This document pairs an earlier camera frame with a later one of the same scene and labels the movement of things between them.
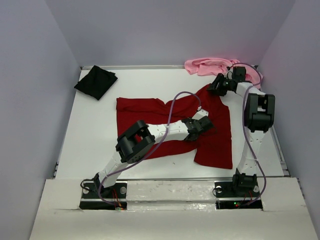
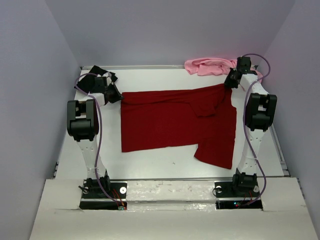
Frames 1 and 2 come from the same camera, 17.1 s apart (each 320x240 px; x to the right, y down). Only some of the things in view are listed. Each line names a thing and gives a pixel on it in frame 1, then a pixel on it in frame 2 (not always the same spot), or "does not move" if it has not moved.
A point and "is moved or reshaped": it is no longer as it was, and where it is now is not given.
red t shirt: (208, 132) is moved or reshaped
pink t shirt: (202, 66) does not move
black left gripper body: (190, 120) to (113, 95)
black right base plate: (227, 198) does not move
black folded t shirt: (97, 83) does not move
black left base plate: (94, 196) does not move
